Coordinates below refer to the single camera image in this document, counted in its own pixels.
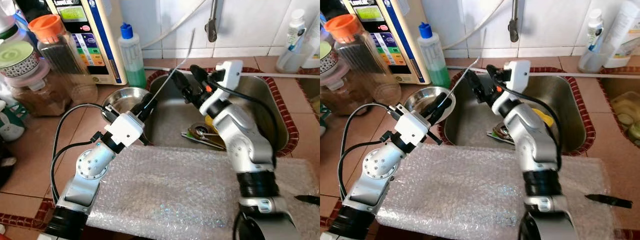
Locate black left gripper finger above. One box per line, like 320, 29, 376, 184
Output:
139, 98, 160, 124
423, 92, 449, 117
429, 98, 454, 126
133, 93, 155, 117

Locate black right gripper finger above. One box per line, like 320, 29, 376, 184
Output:
486, 65, 505, 87
169, 70, 195, 104
189, 65, 211, 90
465, 71, 489, 103

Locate thin white chopstick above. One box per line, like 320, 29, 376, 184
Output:
447, 27, 487, 101
149, 28, 196, 106

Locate yellow plastic bowl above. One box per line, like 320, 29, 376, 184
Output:
532, 107, 555, 129

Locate green dish soap bottle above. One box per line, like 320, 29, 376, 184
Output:
118, 22, 147, 89
417, 21, 451, 88

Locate cream water ionizer machine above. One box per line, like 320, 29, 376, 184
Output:
345, 0, 431, 85
45, 0, 128, 86

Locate plastic jar brown contents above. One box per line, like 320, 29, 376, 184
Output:
320, 67, 373, 117
7, 60, 71, 119

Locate clear bubble wrap sheet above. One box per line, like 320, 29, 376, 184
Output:
375, 145, 617, 240
87, 145, 321, 240

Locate clear plastic cup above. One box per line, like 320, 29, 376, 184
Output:
275, 40, 311, 74
577, 42, 611, 74

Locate small white bottle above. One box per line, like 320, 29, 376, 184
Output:
586, 8, 604, 53
286, 9, 306, 51

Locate patterned bowl green lid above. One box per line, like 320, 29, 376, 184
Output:
320, 40, 340, 76
0, 41, 40, 79

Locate large white bottle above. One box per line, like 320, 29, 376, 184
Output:
302, 10, 321, 69
602, 0, 640, 69

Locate glass jar orange lid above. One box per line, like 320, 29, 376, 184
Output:
324, 13, 401, 104
27, 14, 98, 104

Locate clear plastic container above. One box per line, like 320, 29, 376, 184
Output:
612, 92, 640, 126

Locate black knife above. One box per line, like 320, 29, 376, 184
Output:
294, 194, 321, 206
584, 193, 633, 209

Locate white blue plastic bottle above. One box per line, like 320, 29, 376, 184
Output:
0, 7, 32, 46

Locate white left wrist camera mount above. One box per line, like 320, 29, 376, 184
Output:
103, 111, 146, 149
392, 104, 432, 147

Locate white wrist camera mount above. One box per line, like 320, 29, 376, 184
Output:
491, 60, 531, 114
199, 60, 244, 117
392, 104, 432, 147
103, 111, 146, 149

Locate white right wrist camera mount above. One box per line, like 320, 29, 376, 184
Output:
491, 60, 531, 114
199, 60, 244, 117

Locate white hose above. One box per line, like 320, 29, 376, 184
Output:
142, 0, 208, 49
442, 0, 506, 49

